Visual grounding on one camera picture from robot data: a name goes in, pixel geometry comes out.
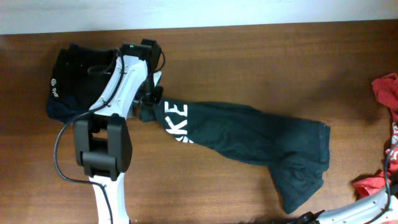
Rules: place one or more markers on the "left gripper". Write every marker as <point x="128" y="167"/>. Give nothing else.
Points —
<point x="150" y="101"/>

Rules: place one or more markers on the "dark green Nike t-shirt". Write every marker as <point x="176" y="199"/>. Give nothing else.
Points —
<point x="295" y="151"/>

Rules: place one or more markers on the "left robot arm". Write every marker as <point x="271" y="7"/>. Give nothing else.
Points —
<point x="102" y="142"/>

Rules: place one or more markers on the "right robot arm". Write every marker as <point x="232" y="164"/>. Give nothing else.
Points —
<point x="377" y="208"/>

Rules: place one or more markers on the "folded black garment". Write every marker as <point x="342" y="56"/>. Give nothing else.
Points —
<point x="80" y="75"/>

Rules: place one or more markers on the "folded navy garment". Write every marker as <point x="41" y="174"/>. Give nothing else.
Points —
<point x="59" y="111"/>

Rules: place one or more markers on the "red t-shirt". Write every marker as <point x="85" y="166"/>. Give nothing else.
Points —
<point x="385" y="93"/>

